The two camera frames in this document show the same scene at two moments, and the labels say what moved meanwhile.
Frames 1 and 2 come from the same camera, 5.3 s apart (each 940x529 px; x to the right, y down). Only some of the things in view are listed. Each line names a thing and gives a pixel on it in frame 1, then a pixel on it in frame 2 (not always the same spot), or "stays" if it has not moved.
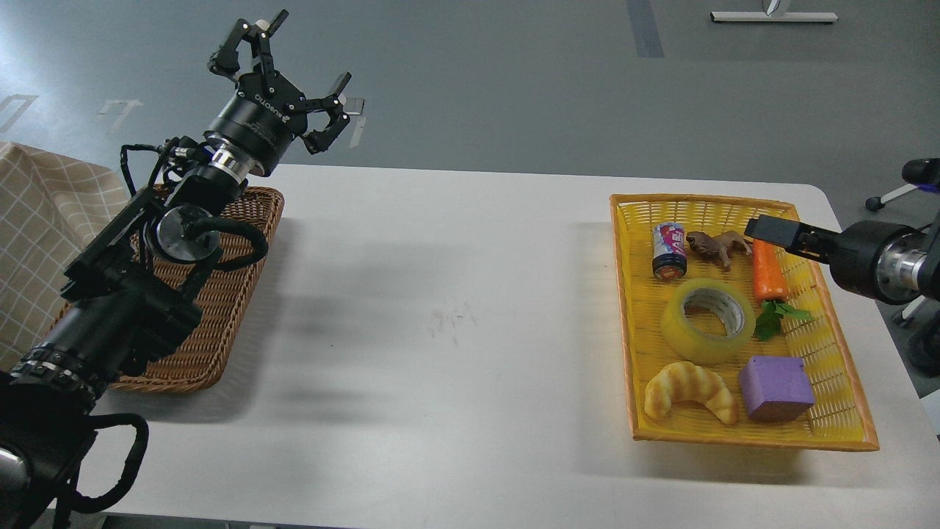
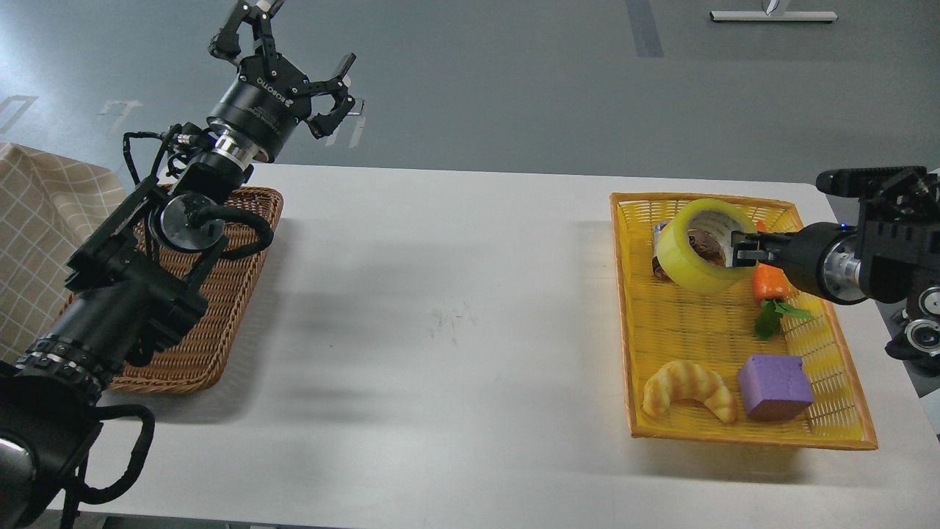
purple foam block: x=776 y=387 stays
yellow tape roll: x=728 y=300 to x=687 y=267
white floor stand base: x=775 y=17 stays
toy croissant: x=685 y=381 stays
